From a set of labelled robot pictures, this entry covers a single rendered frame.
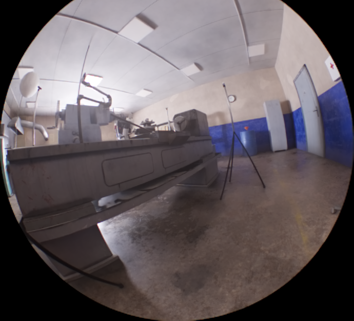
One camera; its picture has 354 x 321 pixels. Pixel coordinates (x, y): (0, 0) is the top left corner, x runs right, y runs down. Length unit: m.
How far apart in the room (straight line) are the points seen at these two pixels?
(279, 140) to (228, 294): 4.60
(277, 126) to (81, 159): 4.94
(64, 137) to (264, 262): 1.43
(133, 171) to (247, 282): 1.05
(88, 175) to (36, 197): 0.38
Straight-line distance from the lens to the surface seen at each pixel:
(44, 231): 0.71
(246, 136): 4.50
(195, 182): 2.09
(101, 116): 1.03
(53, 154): 0.77
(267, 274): 0.87
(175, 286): 0.82
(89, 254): 0.97
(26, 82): 4.28
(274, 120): 4.83
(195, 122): 2.13
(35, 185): 0.82
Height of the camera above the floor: 0.74
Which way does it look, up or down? 1 degrees up
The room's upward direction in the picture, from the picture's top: 8 degrees counter-clockwise
